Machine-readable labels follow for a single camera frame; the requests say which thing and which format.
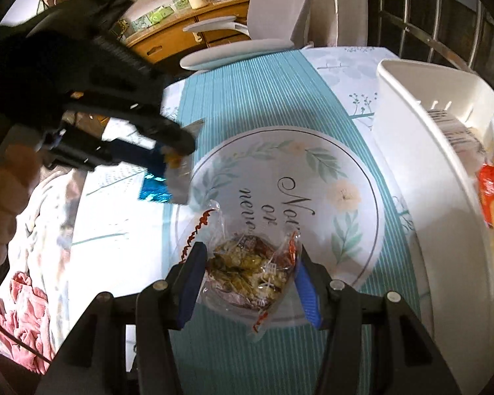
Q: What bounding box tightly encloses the blue snack packet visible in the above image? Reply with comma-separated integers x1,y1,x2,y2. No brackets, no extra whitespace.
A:
139,118,206,206

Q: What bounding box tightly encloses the small nut snack packet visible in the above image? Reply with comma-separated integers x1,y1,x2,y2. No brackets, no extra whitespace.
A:
176,200,302,341

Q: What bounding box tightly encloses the person's left hand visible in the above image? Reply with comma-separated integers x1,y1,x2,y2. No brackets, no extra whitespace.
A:
0,145,41,265

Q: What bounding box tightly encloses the pink floral blanket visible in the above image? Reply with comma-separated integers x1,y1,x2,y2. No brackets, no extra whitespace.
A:
0,167,86,375

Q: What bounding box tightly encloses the teal white tablecloth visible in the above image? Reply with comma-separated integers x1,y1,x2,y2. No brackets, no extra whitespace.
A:
65,45,437,395

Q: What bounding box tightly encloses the wooden desk with drawers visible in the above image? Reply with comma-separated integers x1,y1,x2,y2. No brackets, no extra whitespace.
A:
36,0,253,67

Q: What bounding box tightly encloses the white office chair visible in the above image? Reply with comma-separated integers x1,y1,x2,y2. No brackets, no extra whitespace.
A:
178,0,370,71

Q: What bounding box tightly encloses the white plastic storage bin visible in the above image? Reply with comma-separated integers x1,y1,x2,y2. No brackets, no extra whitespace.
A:
372,59,494,394

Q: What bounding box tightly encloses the metal window grille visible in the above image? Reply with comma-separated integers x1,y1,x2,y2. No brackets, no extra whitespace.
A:
367,0,494,89

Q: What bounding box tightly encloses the black cable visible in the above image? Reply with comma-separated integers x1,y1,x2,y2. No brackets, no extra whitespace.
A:
0,300,52,365

